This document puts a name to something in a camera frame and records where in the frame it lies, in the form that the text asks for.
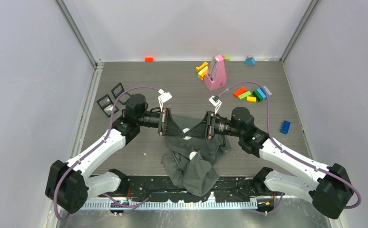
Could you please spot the orange long block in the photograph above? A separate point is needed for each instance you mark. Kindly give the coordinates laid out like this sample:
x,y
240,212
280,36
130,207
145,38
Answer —
x,y
240,91

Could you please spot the stacked blue green bricks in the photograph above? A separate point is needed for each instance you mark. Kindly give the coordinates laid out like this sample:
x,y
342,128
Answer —
x,y
261,93

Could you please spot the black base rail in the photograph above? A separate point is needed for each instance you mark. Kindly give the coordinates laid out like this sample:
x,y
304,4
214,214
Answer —
x,y
161,189

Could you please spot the small yellow block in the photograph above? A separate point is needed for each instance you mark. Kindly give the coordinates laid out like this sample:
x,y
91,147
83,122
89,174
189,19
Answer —
x,y
251,99

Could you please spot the black brooch box far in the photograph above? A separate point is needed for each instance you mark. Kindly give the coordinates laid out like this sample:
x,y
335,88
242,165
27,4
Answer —
x,y
117,91

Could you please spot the grey t-shirt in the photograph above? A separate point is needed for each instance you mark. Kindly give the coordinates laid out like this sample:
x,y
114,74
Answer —
x,y
190,162

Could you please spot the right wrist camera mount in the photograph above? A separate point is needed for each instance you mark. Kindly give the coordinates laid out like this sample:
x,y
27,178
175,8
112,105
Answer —
x,y
216,102

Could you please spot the blue flat brick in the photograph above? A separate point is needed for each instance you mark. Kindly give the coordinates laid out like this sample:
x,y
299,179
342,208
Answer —
x,y
285,127

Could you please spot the black brooch box near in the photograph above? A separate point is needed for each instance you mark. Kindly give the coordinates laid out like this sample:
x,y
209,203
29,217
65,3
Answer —
x,y
106,105

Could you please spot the yellow curved blocks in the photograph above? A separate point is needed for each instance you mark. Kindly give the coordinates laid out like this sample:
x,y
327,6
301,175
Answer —
x,y
202,70

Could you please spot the blue triangular block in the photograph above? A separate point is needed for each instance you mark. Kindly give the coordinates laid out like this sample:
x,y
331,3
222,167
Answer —
x,y
250,60

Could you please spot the pink metronome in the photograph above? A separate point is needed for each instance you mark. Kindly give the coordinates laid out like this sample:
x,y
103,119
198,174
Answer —
x,y
215,77

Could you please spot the red block by wall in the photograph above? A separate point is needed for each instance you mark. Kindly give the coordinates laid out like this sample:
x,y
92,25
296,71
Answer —
x,y
149,59

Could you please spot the lime green block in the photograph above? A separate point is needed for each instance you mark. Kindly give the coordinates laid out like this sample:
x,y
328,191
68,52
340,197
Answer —
x,y
244,95

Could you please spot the black brooch box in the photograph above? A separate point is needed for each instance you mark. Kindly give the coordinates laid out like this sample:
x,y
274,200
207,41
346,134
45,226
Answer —
x,y
106,105
117,91

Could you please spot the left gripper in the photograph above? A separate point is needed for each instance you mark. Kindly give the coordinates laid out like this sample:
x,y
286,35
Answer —
x,y
167,126

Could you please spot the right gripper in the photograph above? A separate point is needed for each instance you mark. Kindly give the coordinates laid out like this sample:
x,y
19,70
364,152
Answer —
x,y
206,129

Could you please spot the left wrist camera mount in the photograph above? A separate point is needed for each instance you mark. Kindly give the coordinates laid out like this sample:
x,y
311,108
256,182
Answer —
x,y
163,97

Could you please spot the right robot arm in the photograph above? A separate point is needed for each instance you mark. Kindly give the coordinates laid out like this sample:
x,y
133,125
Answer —
x,y
291,157

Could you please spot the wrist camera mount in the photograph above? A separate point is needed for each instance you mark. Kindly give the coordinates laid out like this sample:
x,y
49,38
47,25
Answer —
x,y
216,102
163,97

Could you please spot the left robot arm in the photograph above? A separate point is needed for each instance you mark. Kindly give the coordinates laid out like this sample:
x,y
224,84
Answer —
x,y
102,151

